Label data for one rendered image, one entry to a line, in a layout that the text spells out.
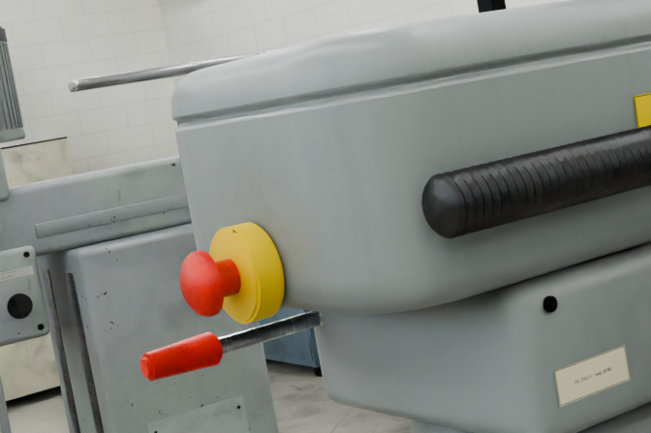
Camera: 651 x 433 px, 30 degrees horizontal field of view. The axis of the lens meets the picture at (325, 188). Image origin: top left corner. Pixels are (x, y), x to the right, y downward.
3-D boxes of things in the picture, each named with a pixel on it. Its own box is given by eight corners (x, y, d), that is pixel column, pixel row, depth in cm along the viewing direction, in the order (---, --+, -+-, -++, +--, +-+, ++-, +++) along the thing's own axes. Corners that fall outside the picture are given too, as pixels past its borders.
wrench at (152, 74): (82, 89, 80) (80, 76, 80) (64, 94, 83) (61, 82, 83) (387, 42, 92) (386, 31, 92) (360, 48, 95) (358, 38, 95)
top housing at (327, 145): (392, 330, 64) (340, 29, 63) (175, 305, 86) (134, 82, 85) (901, 171, 89) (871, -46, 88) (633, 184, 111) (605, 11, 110)
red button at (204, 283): (209, 323, 70) (197, 255, 70) (179, 319, 74) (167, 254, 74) (258, 309, 72) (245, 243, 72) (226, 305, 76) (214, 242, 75)
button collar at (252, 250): (264, 327, 71) (246, 228, 71) (217, 322, 76) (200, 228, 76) (294, 320, 72) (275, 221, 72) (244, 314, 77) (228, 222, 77)
